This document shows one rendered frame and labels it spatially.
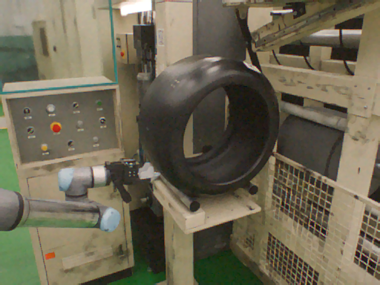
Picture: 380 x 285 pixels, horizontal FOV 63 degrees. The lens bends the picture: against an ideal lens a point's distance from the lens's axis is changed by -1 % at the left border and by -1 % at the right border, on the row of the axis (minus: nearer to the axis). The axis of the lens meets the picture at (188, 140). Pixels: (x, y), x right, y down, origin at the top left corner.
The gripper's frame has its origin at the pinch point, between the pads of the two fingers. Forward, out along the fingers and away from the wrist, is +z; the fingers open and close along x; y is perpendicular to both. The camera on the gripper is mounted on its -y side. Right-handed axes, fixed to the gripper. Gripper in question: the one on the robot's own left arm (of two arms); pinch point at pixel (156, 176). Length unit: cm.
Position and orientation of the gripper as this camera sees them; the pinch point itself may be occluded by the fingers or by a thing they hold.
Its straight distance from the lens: 122.7
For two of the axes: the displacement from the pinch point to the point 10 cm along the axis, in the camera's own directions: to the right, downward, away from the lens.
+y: 1.0, -9.5, -2.9
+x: -4.5, -3.0, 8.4
